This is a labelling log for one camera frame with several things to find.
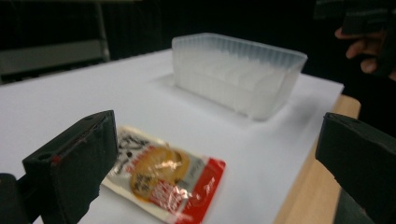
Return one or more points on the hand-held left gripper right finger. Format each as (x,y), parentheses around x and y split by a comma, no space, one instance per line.
(361,158)

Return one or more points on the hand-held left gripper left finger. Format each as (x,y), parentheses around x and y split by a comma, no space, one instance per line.
(73,165)

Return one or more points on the red and white snack packet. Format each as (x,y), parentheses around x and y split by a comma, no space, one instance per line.
(174,183)

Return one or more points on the translucent plastic container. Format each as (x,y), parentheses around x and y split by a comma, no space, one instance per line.
(236,73)

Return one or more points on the white table cover sheet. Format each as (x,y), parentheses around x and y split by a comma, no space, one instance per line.
(149,102)

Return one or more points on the grey metal stand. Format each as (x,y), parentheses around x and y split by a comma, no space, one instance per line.
(54,53)

